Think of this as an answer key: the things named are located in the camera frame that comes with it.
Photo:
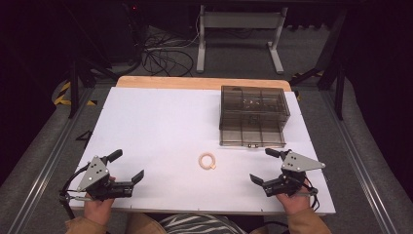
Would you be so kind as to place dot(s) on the person's tan trouser leg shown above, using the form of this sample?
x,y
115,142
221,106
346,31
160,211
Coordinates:
x,y
142,225

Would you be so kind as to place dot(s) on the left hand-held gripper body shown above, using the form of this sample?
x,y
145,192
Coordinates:
x,y
97,182

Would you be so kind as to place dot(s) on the person's striped clothing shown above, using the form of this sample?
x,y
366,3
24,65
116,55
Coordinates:
x,y
198,225

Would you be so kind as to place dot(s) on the person's right hand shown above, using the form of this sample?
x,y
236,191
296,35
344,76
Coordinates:
x,y
295,204

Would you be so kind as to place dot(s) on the smoky clear plastic drawer box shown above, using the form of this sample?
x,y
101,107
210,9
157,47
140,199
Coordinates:
x,y
253,104

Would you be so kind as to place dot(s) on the white metal stand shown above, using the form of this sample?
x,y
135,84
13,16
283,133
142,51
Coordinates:
x,y
240,21

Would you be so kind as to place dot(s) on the yellow black hazard tape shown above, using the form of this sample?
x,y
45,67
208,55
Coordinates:
x,y
63,96

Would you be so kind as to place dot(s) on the metal floor rail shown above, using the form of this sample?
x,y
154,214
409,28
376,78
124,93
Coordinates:
x,y
42,172
357,169

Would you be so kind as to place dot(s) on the white board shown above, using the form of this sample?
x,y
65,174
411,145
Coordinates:
x,y
162,130

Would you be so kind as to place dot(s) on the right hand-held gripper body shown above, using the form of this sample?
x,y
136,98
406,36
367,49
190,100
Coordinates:
x,y
290,177

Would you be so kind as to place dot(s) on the black metal stand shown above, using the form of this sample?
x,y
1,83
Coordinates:
x,y
337,78

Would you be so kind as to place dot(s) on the person's left hand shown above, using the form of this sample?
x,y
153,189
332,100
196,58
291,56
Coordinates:
x,y
97,209

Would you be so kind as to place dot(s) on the black tripod stand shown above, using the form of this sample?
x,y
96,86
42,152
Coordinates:
x,y
75,81

